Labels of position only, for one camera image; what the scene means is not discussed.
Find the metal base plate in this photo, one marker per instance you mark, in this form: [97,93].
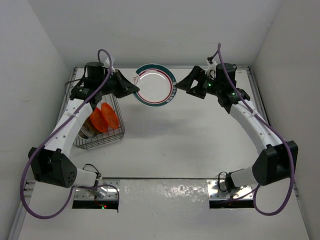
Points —
[216,194]
[105,193]

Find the metal wire dish rack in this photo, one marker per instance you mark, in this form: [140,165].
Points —
[111,135]

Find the white plate green red rim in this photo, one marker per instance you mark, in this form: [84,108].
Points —
[82,135]

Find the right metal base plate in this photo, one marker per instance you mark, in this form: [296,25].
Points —
[216,194]

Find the white plate teal maroon rim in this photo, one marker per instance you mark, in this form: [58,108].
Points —
[156,83]

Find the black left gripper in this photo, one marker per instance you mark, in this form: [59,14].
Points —
[124,87]

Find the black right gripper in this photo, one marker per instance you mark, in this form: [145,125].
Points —
[198,73]

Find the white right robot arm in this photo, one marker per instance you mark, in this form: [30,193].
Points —
[276,158]

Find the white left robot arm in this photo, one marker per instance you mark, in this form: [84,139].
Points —
[50,162]

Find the white front foam board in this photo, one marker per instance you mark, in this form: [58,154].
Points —
[166,210]

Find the small orange plate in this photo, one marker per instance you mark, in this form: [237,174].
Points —
[110,115]

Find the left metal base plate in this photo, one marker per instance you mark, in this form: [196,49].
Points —
[105,193]

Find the large orange plate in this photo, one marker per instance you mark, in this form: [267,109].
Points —
[98,121]

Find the olive brown plate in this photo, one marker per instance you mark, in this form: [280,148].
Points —
[87,130]

